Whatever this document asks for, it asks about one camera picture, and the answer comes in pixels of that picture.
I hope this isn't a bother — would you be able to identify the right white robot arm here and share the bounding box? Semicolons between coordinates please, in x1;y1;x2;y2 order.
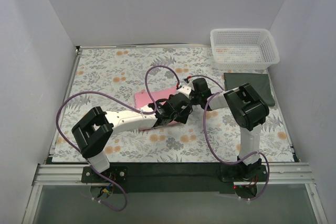
189;78;269;181

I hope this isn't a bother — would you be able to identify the white plastic basket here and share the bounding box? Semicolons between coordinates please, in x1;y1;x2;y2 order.
210;28;280;70

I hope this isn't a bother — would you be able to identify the aluminium table frame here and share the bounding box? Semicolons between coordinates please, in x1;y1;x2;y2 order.
23;45;327;223

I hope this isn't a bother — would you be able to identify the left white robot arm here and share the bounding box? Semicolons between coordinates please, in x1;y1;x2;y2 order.
72;93;192;182

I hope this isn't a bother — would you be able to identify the pink t shirt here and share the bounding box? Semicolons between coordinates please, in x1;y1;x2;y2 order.
134;87;177;131

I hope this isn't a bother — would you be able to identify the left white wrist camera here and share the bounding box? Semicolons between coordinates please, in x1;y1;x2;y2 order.
177;85;192;97

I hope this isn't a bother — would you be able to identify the folded dark green t shirt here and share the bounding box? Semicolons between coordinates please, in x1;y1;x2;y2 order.
224;73;275;106

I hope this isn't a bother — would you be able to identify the floral patterned table mat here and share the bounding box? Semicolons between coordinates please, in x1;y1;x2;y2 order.
51;45;300;164

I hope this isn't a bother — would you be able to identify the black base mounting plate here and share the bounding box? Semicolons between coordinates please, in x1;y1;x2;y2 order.
81;163;268;195

